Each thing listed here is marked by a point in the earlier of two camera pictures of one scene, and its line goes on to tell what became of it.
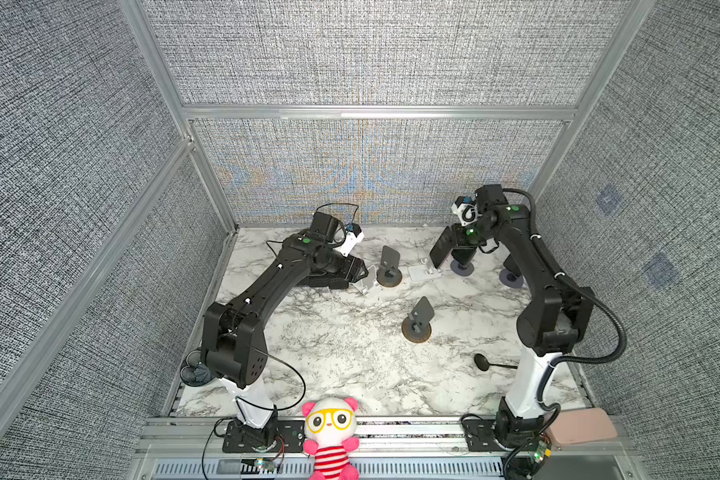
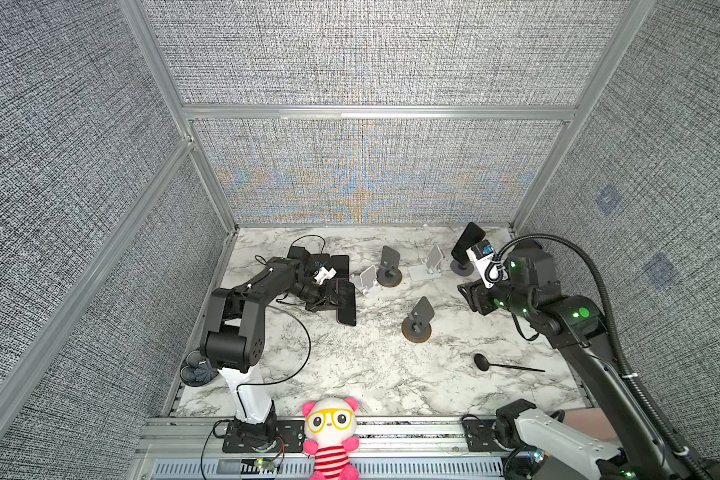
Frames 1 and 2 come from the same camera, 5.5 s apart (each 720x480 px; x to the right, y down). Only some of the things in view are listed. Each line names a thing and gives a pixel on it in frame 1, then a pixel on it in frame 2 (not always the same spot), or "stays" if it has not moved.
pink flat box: x=581 y=425 stays
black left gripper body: x=346 y=268 -> x=315 y=295
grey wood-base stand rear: x=389 y=274 stays
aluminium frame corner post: x=140 y=24 stays
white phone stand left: x=368 y=283 stays
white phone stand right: x=420 y=273 stays
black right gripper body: x=468 y=236 -> x=488 y=299
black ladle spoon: x=482 y=363 stays
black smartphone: x=442 y=247 -> x=346 y=302
